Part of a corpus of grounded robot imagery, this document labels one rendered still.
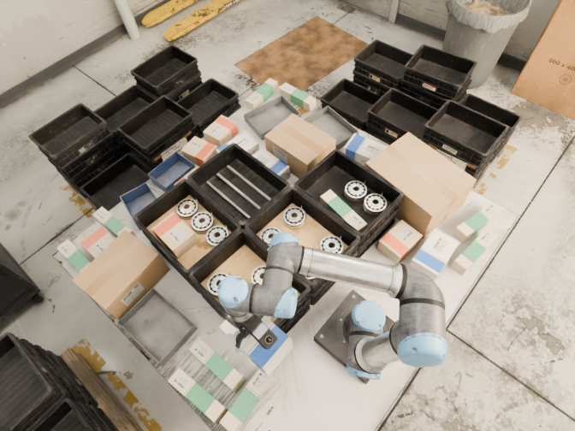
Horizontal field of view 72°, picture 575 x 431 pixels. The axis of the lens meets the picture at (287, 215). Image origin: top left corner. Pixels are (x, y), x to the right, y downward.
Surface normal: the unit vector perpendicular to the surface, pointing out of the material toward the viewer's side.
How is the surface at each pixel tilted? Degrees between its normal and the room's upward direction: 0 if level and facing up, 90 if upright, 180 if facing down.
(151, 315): 0
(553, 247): 0
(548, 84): 73
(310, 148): 0
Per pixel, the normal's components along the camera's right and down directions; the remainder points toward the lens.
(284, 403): -0.06, -0.55
